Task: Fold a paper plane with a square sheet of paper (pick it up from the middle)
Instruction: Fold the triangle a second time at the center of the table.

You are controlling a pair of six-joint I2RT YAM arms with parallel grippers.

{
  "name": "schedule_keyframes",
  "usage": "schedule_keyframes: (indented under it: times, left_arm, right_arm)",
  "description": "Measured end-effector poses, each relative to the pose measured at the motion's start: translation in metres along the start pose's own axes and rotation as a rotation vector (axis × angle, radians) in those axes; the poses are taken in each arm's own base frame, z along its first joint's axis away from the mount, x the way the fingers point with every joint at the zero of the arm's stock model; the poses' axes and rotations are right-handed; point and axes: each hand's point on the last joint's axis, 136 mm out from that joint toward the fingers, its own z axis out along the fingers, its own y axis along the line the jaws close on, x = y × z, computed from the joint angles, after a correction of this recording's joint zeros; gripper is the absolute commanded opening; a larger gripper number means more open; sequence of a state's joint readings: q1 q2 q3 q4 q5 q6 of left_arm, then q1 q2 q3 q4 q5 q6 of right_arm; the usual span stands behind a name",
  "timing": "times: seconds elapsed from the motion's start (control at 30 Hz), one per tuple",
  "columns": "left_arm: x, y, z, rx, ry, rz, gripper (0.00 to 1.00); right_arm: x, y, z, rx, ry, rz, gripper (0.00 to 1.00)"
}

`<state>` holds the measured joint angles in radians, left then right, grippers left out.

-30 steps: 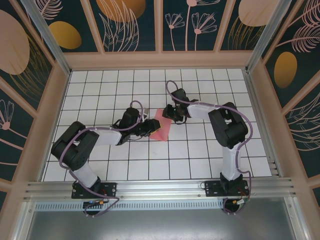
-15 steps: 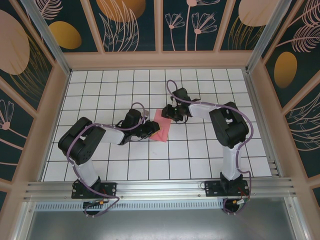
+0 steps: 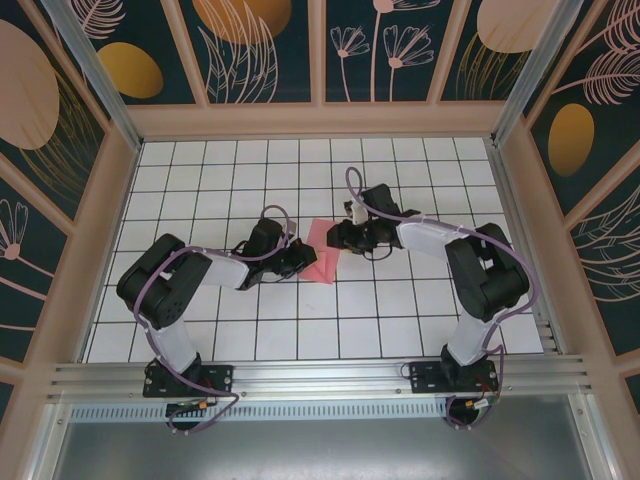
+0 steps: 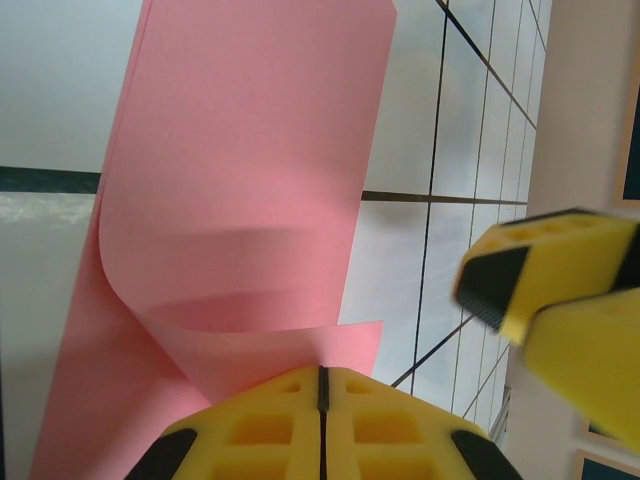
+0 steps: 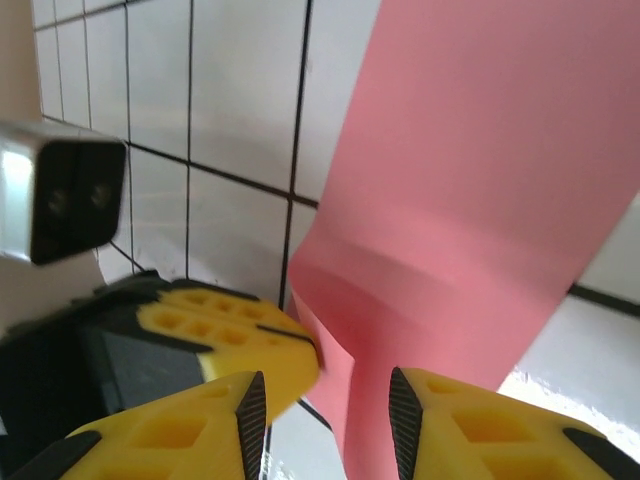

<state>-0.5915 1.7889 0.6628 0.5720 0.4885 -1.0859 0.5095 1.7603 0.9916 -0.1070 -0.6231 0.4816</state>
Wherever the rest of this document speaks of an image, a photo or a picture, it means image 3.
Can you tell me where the aluminium side rail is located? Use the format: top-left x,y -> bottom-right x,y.
487,139 -> 569,357

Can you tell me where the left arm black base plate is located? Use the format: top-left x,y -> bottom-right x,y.
142,362 -> 236,399

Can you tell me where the grey metal sheet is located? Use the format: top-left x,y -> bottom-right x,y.
29,394 -> 616,480

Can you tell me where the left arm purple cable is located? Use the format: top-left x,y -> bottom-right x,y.
133,204 -> 299,437

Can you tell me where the pink paper sheet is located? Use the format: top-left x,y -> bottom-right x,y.
299,218 -> 344,286

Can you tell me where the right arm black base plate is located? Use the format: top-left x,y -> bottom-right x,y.
408,358 -> 500,396

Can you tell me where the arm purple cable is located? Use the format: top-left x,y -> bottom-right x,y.
133,204 -> 299,437
344,167 -> 535,432

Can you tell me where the aluminium corner post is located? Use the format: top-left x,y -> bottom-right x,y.
491,0 -> 586,147
39,0 -> 145,151

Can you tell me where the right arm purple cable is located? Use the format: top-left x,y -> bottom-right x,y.
344,167 -> 535,432

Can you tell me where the slotted metal cable duct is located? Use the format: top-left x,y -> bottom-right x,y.
69,402 -> 451,421

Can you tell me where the aluminium mounting rail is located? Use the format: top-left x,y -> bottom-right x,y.
47,353 -> 594,401

